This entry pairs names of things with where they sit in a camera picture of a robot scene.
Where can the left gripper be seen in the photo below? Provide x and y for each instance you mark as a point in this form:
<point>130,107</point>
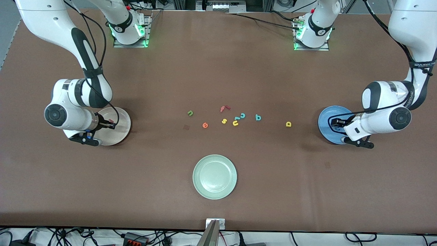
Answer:
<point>340,122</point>

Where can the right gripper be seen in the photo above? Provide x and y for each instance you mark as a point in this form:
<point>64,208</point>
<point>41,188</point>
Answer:
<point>101,123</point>

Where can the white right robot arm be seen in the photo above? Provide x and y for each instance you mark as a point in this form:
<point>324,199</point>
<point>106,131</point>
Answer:
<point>44,17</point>

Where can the blue plate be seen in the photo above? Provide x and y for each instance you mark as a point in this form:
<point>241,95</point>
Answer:
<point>324,131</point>

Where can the beige brown plate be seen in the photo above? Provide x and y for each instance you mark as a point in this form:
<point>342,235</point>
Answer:
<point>123,135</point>

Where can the black orange power strip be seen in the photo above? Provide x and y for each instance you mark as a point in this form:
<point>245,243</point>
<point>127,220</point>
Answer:
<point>135,238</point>

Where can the pale green plate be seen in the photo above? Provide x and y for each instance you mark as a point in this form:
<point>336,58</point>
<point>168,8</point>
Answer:
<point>214,177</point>

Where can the grey metal equipment box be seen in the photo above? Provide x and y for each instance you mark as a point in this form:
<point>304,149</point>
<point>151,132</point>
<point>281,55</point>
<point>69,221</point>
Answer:
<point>222,6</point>

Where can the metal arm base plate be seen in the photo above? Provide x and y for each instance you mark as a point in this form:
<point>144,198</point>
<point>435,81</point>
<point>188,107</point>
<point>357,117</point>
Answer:
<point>312,49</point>
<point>131,45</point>

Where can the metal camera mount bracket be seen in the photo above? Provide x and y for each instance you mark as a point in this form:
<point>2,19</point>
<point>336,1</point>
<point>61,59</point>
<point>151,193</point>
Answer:
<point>213,227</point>

